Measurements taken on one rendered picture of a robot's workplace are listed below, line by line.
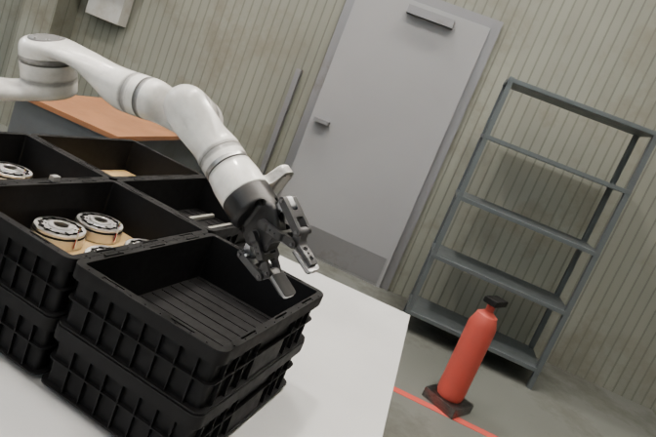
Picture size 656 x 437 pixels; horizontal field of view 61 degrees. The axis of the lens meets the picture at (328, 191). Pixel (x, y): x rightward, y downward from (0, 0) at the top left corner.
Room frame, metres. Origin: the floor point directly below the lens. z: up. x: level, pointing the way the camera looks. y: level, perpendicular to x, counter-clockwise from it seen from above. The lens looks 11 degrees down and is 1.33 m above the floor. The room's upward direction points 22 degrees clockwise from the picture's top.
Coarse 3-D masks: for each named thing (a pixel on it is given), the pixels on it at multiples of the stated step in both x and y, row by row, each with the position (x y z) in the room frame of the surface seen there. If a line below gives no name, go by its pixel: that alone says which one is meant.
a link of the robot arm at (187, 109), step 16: (176, 96) 0.82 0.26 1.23; (192, 96) 0.82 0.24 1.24; (176, 112) 0.81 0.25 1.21; (192, 112) 0.81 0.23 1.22; (208, 112) 0.81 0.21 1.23; (176, 128) 0.81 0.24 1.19; (192, 128) 0.80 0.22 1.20; (208, 128) 0.80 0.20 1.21; (224, 128) 0.81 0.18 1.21; (192, 144) 0.80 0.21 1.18; (208, 144) 0.79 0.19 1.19; (224, 144) 0.79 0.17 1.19; (240, 144) 0.82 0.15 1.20; (208, 160) 0.78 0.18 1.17; (208, 176) 0.78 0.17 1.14
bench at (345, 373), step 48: (336, 288) 1.79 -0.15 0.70; (336, 336) 1.43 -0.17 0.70; (384, 336) 1.56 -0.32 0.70; (0, 384) 0.78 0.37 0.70; (288, 384) 1.10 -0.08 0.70; (336, 384) 1.18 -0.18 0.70; (384, 384) 1.27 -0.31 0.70; (0, 432) 0.69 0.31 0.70; (48, 432) 0.72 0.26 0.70; (96, 432) 0.76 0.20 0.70; (240, 432) 0.89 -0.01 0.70; (288, 432) 0.94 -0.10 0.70; (336, 432) 1.00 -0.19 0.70
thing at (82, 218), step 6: (78, 216) 1.15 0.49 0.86; (84, 216) 1.16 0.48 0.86; (108, 216) 1.22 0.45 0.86; (78, 222) 1.13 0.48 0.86; (84, 222) 1.13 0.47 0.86; (90, 222) 1.14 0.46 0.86; (114, 222) 1.19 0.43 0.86; (90, 228) 1.12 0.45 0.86; (96, 228) 1.12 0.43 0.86; (102, 228) 1.14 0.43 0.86; (108, 228) 1.15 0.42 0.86; (114, 228) 1.17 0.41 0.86; (120, 228) 1.17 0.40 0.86
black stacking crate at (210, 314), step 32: (160, 256) 1.00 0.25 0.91; (192, 256) 1.12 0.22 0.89; (224, 256) 1.16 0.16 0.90; (128, 288) 0.94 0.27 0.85; (160, 288) 1.04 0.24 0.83; (192, 288) 1.10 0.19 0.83; (224, 288) 1.15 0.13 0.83; (256, 288) 1.12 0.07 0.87; (64, 320) 0.82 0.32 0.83; (96, 320) 0.80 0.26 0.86; (128, 320) 0.78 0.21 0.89; (192, 320) 0.97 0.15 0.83; (224, 320) 1.01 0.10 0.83; (256, 320) 1.07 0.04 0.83; (128, 352) 0.77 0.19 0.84; (160, 352) 0.76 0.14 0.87; (256, 352) 0.85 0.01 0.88; (160, 384) 0.75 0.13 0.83; (192, 384) 0.74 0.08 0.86; (224, 384) 0.78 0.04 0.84
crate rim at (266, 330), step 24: (192, 240) 1.09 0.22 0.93; (96, 288) 0.79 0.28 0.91; (120, 288) 0.78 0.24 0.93; (312, 288) 1.09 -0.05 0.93; (144, 312) 0.76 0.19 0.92; (288, 312) 0.93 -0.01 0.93; (168, 336) 0.74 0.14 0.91; (192, 336) 0.73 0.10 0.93; (240, 336) 0.78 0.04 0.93; (264, 336) 0.84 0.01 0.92; (216, 360) 0.72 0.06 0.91
